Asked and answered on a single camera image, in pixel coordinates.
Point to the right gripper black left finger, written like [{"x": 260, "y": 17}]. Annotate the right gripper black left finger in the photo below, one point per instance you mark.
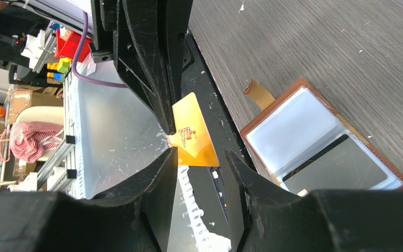
[{"x": 134, "y": 215}]

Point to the orange VIP credit card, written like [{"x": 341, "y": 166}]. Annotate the orange VIP credit card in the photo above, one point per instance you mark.
[{"x": 192, "y": 138}]

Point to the aluminium front rail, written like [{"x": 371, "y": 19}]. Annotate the aluminium front rail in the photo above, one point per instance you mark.
[{"x": 65, "y": 166}]

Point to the brown card holder wallet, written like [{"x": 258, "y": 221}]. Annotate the brown card holder wallet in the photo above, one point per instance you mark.
[{"x": 295, "y": 126}]

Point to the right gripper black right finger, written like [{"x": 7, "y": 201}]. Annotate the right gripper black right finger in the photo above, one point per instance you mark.
[{"x": 264, "y": 217}]

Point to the red striped cloth background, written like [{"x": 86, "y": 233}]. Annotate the red striped cloth background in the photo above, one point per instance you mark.
[{"x": 29, "y": 140}]

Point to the red bin background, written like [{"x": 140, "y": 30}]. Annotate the red bin background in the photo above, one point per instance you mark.
[{"x": 67, "y": 44}]

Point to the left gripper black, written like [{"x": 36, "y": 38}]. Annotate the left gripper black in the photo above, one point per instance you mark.
[{"x": 157, "y": 31}]

